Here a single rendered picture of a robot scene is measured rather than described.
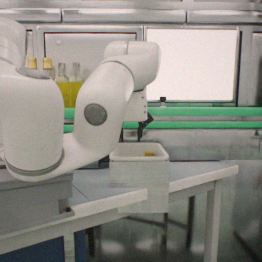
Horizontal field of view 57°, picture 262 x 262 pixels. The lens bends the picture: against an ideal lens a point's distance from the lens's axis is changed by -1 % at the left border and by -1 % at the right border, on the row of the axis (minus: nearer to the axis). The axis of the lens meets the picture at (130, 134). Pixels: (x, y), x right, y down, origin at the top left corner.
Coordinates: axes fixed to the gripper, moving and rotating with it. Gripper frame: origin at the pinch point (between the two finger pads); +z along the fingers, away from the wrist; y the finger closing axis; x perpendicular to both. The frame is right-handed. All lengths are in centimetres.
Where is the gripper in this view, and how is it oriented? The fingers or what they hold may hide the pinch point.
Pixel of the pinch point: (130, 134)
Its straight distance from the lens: 78.7
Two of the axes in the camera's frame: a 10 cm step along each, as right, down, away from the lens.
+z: -0.1, 9.1, 4.1
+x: 0.5, 4.1, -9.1
